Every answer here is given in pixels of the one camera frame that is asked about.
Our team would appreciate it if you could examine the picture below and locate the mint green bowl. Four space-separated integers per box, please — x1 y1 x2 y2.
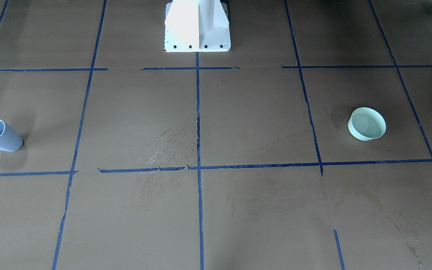
348 107 386 141

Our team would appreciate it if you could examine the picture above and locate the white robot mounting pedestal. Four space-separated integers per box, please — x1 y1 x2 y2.
163 0 231 53

